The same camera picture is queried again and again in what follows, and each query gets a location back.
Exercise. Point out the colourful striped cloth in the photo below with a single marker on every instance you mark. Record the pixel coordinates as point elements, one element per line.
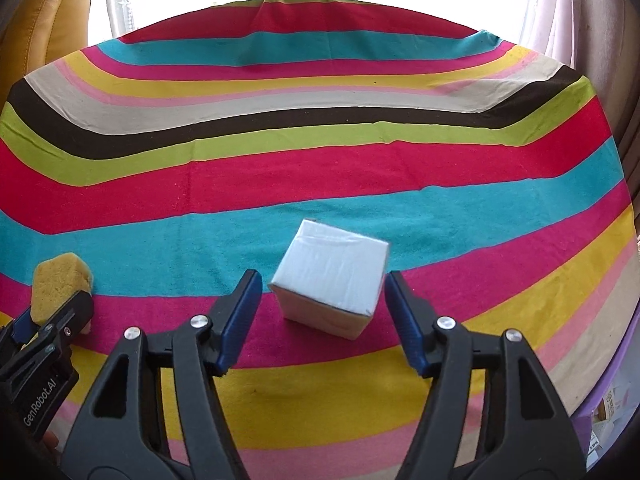
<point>320,160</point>

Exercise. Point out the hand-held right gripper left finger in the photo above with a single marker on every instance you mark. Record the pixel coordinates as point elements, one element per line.
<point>240,320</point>

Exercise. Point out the brown curtain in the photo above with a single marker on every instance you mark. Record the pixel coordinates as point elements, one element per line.
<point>600,35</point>

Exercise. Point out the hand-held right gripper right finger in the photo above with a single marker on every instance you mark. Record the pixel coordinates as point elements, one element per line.
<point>407,325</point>

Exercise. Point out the white cardboard box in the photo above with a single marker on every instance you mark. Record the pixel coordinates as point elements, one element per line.
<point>330,275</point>

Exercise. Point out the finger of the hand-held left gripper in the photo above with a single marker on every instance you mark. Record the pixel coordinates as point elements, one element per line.
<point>80,310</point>
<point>20,327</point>

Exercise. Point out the yellow leather sofa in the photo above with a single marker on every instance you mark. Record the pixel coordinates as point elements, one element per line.
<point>45,25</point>

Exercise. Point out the purple cardboard box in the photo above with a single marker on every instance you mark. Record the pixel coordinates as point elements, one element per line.
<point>590,430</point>

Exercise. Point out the yellow sponge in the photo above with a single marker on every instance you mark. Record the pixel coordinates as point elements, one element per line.
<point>60,280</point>

